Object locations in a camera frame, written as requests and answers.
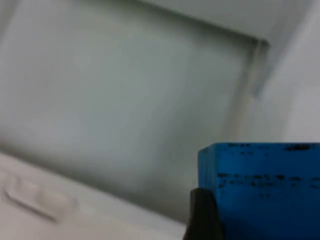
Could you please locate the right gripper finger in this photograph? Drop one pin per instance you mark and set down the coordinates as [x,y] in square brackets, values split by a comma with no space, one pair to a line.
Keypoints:
[203,217]

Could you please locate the grey drawer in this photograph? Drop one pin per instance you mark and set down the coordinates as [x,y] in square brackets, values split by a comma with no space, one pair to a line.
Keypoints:
[120,105]

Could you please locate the blue block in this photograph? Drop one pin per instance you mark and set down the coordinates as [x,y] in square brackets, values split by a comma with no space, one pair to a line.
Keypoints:
[265,190]

